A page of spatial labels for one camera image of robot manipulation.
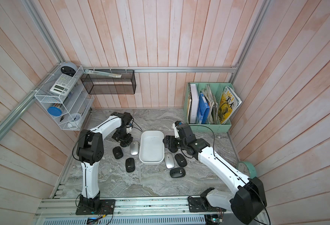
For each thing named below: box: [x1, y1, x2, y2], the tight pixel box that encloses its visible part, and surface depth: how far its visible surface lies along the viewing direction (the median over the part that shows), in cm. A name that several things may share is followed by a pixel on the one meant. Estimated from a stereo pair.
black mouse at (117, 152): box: [112, 146, 124, 160], surface depth 93 cm
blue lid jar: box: [47, 106, 62, 117], surface depth 78 cm
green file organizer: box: [183, 82, 233, 134], surface depth 100 cm
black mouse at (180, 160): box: [174, 153, 188, 168], surface depth 91 cm
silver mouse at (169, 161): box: [164, 152, 175, 170], surface depth 92 cm
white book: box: [189, 83, 200, 124], surface depth 97 cm
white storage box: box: [138, 130, 165, 165], surface depth 95 cm
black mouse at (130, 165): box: [125, 157, 136, 173], surface depth 88 cm
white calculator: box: [49, 73, 77, 97], surface depth 79 cm
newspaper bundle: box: [201, 83, 219, 125], surface depth 100 cm
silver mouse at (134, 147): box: [130, 140, 139, 156], surface depth 97 cm
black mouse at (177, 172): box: [169, 167, 186, 179], surface depth 85 cm
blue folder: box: [197, 92, 210, 125], surface depth 97 cm
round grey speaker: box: [60, 61, 78, 77], surface depth 84 cm
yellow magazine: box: [217, 85, 243, 125], surface depth 100 cm
